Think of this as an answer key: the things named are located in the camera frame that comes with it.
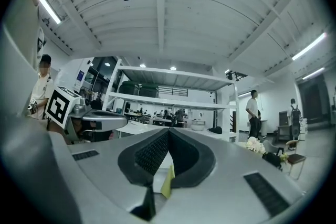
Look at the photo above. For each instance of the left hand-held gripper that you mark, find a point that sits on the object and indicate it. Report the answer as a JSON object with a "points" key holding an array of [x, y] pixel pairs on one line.
{"points": [[59, 105]]}

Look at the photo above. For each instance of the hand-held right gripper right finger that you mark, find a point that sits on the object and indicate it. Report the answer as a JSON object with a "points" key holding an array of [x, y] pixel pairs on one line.
{"points": [[225, 178]]}

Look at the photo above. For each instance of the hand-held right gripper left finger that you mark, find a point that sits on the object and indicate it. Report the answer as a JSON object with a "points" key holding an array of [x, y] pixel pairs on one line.
{"points": [[105, 170]]}

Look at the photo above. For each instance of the yellow-green paper piece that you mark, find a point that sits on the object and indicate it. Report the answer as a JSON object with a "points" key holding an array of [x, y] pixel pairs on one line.
{"points": [[168, 182]]}

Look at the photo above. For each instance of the white flower bouquet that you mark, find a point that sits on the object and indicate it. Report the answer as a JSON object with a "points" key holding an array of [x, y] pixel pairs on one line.
{"points": [[255, 144]]}

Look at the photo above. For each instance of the black flat bag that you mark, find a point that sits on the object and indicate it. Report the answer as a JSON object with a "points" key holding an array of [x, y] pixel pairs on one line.
{"points": [[215, 130]]}

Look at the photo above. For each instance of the white table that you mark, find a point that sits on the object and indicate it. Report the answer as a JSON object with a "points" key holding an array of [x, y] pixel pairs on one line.
{"points": [[139, 127]]}

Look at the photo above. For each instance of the white round pot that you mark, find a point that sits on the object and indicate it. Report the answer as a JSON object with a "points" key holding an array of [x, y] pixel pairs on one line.
{"points": [[198, 124]]}

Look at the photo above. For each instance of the dark green storage bin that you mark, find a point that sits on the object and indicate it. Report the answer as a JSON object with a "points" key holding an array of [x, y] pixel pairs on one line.
{"points": [[130, 88], [149, 91]]}

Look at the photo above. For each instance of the wooden chair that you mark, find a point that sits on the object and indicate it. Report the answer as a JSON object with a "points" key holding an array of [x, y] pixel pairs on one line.
{"points": [[296, 158]]}

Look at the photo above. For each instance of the white metal shelf rack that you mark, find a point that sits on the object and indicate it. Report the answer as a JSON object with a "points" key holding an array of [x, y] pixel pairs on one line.
{"points": [[173, 105]]}

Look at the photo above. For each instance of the long ceiling tube light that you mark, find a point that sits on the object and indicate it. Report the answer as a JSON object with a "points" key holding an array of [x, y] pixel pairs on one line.
{"points": [[49, 9], [313, 73], [309, 46]]}

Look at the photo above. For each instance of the blue wall poster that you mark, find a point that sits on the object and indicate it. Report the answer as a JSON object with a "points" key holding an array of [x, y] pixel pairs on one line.
{"points": [[80, 78]]}

